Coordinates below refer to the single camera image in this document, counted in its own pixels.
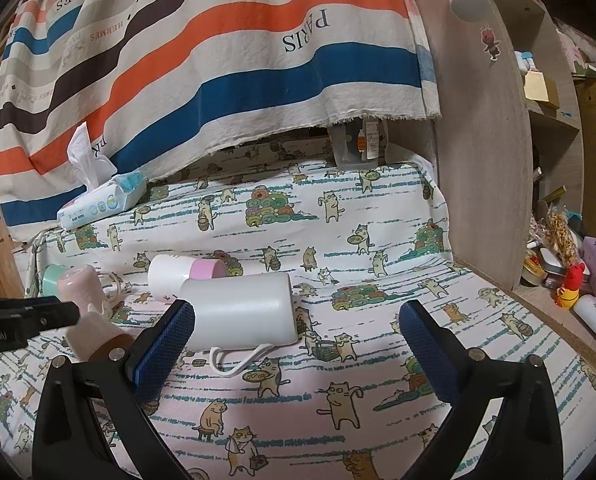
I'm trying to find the beige speckled cup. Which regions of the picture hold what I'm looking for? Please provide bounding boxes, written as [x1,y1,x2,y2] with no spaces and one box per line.
[65,312,134,362]

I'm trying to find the mint green cup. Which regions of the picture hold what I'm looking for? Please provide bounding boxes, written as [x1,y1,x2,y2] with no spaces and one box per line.
[41,264,69,298]

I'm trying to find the pink cup with white base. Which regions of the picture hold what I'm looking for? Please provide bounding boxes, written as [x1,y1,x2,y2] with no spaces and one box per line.
[57,264,124,320]

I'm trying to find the white and lilac cup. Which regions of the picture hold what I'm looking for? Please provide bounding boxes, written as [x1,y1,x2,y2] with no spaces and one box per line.
[147,255,227,300]

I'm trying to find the yellow red toy figure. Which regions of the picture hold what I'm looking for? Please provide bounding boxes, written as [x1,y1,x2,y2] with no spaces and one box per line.
[555,262,586,310]

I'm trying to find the baby wipes pack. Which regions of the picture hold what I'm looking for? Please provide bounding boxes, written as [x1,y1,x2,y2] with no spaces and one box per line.
[57,122,147,231]

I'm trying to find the cat print bed sheet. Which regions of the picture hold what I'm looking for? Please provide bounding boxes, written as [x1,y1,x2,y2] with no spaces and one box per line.
[0,140,596,479]

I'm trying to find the wooden shelf side panel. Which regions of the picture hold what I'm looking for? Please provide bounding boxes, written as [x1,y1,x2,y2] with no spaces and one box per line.
[409,0,586,291]

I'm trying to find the striped Paris cloth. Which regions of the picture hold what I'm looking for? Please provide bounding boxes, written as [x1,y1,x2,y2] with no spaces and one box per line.
[0,0,440,240]

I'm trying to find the white mug with handle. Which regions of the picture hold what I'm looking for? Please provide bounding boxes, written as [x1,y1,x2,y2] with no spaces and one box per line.
[179,272,298,378]

